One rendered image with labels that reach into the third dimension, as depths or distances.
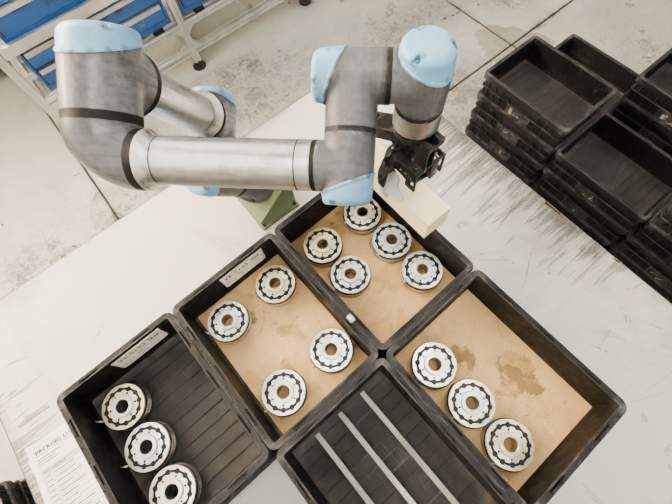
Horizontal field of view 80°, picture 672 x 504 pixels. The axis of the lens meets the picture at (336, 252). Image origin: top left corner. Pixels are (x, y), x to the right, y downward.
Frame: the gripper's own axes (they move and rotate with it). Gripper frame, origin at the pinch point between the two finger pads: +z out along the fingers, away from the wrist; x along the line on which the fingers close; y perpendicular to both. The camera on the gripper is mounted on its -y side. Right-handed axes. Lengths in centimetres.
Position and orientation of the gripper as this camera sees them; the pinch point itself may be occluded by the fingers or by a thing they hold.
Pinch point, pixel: (396, 181)
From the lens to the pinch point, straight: 86.4
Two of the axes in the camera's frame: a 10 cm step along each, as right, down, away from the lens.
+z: 0.6, 3.8, 9.2
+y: 6.3, 7.0, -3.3
